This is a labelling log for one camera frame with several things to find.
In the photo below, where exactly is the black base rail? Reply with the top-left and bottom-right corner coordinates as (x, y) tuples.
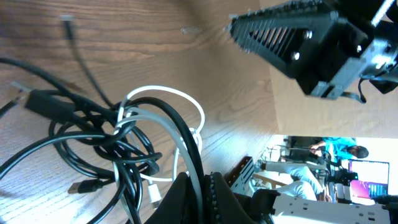
(224, 156), (255, 195)

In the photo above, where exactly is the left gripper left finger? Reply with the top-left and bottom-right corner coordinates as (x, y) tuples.
(145, 172), (198, 224)

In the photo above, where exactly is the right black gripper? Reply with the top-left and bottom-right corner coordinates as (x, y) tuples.
(229, 0), (397, 100)

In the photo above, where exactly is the white USB cable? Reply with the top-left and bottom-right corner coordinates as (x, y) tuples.
(112, 85), (206, 224)

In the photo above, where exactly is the computer monitor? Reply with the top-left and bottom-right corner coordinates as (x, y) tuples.
(348, 160), (390, 199)

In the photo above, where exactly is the thin black cable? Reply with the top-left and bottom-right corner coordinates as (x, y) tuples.
(0, 14), (162, 224)

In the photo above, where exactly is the person in blue shirt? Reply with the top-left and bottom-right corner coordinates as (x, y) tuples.
(309, 137), (369, 160)

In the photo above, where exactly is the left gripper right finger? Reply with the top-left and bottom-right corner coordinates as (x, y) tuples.
(205, 172), (255, 224)

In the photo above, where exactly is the black USB cable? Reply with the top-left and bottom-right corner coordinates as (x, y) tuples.
(0, 57), (206, 224)

